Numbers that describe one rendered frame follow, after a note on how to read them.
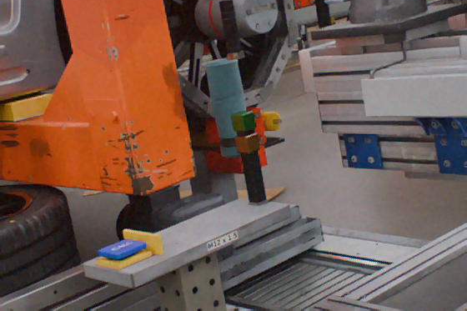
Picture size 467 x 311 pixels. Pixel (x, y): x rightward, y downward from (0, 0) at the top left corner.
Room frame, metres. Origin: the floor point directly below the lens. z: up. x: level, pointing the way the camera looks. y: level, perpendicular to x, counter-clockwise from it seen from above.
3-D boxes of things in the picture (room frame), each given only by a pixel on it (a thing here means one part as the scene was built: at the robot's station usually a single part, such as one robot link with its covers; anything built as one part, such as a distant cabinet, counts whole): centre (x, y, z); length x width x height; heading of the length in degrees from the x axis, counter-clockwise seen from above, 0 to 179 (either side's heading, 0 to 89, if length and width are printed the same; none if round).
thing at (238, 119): (1.95, -0.02, 0.64); 0.04 x 0.04 x 0.04; 40
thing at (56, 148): (2.29, 0.43, 0.69); 0.52 x 0.17 x 0.35; 40
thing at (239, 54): (2.26, -0.04, 0.83); 0.04 x 0.04 x 0.16
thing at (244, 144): (1.95, -0.02, 0.59); 0.04 x 0.04 x 0.04; 40
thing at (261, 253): (2.68, 0.09, 0.13); 0.50 x 0.36 x 0.10; 130
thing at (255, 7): (2.50, -0.06, 0.85); 0.21 x 0.14 x 0.14; 40
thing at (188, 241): (1.82, 0.13, 0.44); 0.43 x 0.17 x 0.03; 130
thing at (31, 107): (2.42, 0.54, 0.71); 0.14 x 0.14 x 0.05; 40
